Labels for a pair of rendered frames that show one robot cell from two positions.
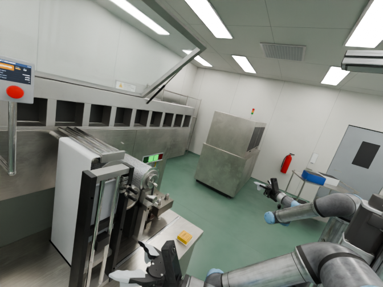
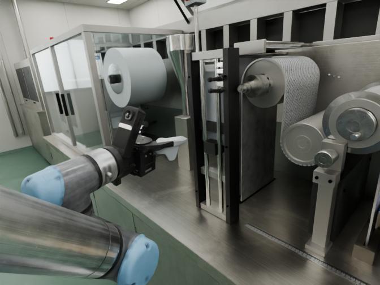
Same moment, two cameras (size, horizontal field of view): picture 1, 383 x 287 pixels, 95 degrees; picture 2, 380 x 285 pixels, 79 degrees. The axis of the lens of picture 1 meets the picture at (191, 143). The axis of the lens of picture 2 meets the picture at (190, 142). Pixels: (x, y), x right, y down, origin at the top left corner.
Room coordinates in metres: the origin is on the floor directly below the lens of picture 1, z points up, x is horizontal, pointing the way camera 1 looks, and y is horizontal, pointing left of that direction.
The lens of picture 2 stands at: (0.72, -0.45, 1.40)
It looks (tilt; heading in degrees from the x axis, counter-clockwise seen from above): 18 degrees down; 111
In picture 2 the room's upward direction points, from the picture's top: 4 degrees counter-clockwise
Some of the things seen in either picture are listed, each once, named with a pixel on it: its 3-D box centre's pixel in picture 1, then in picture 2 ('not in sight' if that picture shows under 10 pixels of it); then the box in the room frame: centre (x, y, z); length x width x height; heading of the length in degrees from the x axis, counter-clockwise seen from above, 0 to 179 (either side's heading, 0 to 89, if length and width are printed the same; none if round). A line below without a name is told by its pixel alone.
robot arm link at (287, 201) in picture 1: (291, 205); not in sight; (1.13, -0.78, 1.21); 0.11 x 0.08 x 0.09; 26
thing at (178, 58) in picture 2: not in sight; (186, 112); (0.31, 0.60, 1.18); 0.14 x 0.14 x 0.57
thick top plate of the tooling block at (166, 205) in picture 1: (144, 194); not in sight; (1.13, 0.23, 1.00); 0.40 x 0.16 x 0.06; 63
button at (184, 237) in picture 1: (184, 237); not in sight; (0.93, -0.11, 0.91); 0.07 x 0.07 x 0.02; 63
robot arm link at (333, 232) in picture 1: (330, 237); not in sight; (0.89, -0.89, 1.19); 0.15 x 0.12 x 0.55; 116
